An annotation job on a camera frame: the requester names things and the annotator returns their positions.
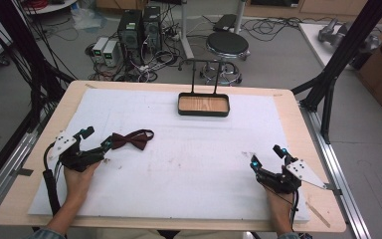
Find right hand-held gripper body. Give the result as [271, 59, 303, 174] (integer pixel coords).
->
[256, 158, 328, 195]

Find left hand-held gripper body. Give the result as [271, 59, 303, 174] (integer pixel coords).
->
[48, 130, 106, 173]

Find dark red bow tie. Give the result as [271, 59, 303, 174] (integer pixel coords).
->
[110, 128, 155, 151]

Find person's left hand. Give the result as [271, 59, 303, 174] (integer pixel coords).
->
[62, 160, 102, 202]

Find person's right hand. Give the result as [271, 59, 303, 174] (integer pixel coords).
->
[264, 182, 295, 221]

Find thin wooden stick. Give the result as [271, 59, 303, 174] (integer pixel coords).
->
[304, 200, 332, 229]

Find wooden table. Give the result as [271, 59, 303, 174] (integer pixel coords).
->
[0, 80, 348, 234]

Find white foam mat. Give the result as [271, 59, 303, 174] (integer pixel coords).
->
[27, 87, 311, 223]

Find black stand with wooden tray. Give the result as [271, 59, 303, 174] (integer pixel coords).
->
[177, 59, 231, 118]

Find white power supply unit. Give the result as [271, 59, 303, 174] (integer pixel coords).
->
[91, 36, 109, 65]
[101, 39, 120, 68]

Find computer towers on floor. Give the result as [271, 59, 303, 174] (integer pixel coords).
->
[85, 19, 193, 84]

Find black computer tower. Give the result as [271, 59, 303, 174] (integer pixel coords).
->
[116, 9, 144, 66]
[141, 5, 163, 52]

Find clear plastic bag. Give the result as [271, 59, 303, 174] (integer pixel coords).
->
[70, 7, 108, 32]

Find white platform board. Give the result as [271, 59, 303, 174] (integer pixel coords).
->
[297, 22, 362, 72]

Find black round stool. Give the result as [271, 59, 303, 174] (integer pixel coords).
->
[199, 31, 251, 86]

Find grey robot part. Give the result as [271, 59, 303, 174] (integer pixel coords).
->
[317, 17, 380, 52]

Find white table leg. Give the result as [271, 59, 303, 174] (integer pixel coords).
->
[178, 0, 195, 61]
[233, 0, 247, 35]

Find flat black device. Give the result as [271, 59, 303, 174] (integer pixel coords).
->
[212, 13, 239, 33]

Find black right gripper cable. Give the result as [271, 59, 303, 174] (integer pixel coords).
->
[287, 189, 301, 233]

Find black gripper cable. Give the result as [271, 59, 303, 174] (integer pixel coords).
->
[42, 141, 63, 217]
[287, 189, 301, 233]

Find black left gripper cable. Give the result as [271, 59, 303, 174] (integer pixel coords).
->
[42, 141, 63, 217]

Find aluminium rail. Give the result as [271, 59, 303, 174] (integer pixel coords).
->
[0, 109, 53, 223]
[298, 101, 374, 239]

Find black metal frame strut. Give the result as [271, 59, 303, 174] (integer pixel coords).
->
[0, 0, 78, 133]
[290, 0, 382, 145]

